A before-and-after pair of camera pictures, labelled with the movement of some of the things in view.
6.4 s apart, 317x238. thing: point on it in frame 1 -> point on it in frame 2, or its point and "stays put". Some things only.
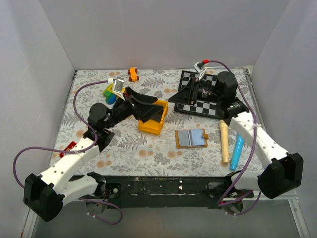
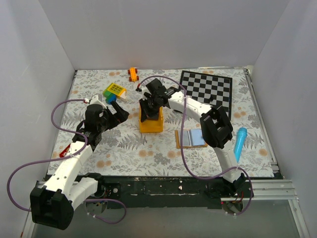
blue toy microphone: x=237 y=151 stays put
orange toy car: x=132 y=72 stays put
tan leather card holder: x=189 y=138 stays put
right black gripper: x=185 y=95 -> x=145 y=114
